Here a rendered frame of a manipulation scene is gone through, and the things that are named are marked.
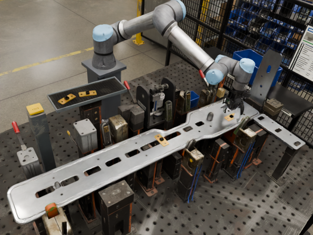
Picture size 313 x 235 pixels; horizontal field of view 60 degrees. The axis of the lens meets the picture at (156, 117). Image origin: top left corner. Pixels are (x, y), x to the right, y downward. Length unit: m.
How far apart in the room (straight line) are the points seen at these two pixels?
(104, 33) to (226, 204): 1.16
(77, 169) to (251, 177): 1.02
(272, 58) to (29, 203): 1.41
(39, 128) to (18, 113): 1.91
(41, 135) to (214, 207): 0.96
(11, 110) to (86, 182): 2.24
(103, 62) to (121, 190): 0.84
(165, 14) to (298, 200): 1.25
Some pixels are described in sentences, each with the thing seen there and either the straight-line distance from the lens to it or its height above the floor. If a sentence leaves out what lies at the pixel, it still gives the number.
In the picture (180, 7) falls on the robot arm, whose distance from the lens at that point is 1.49.
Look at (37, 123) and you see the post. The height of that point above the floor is 1.10.
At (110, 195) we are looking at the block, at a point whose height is 1.03.
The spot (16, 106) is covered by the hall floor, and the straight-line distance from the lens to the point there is 3.38.
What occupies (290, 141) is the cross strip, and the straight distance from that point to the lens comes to 1.62.
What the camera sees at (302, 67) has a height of 1.20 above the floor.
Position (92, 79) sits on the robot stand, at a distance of 1.76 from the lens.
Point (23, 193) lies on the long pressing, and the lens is 1.22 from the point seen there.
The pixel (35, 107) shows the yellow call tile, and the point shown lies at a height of 1.16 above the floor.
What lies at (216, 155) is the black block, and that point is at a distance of 1.48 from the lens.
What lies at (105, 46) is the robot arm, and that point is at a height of 1.25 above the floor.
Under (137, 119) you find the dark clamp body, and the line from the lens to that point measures 1.41.
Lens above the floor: 1.95
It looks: 40 degrees down
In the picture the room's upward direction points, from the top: 7 degrees clockwise
